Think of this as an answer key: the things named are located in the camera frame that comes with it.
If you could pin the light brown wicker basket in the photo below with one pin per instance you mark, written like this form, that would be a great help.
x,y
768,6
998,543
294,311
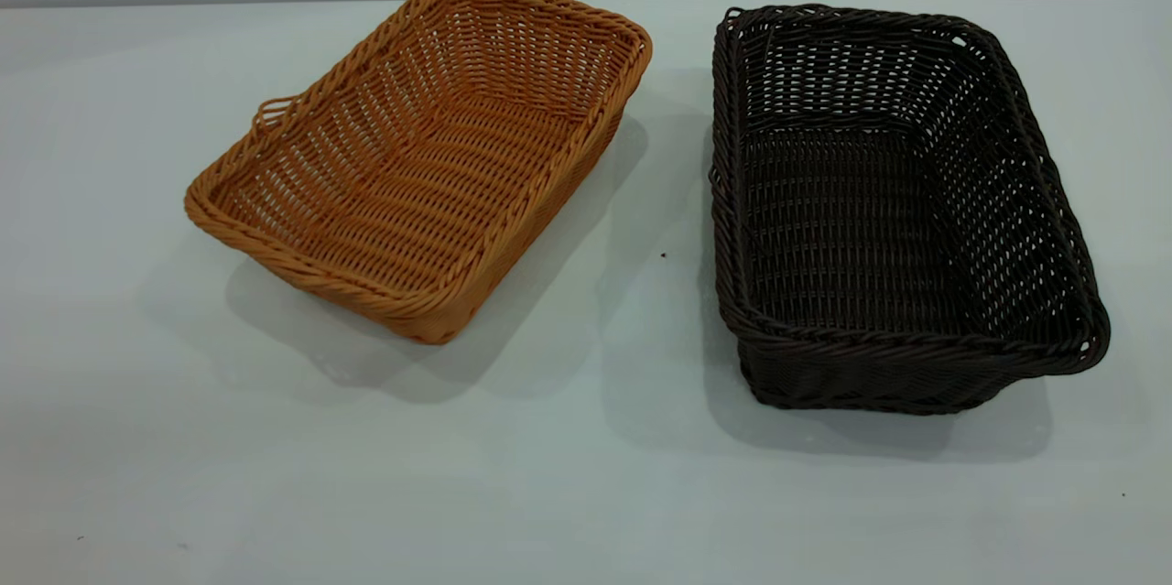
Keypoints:
x,y
430,182

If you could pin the dark brown wicker basket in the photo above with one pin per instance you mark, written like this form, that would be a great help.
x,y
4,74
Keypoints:
x,y
851,228

